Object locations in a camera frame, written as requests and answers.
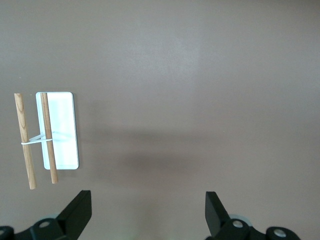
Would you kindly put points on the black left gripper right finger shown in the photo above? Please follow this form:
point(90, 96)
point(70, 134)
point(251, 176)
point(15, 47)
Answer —
point(217, 220)

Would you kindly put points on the white rack with wooden bars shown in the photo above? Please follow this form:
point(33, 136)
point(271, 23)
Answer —
point(62, 130)

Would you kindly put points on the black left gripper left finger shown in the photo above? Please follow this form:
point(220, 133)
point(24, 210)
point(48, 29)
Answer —
point(72, 215)

